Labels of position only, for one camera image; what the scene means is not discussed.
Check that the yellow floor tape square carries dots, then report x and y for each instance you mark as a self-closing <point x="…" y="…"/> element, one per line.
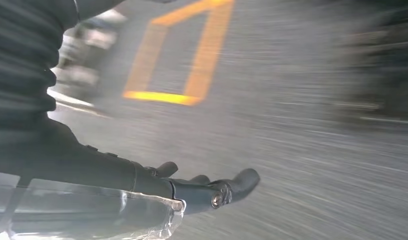
<point x="164" y="97"/>

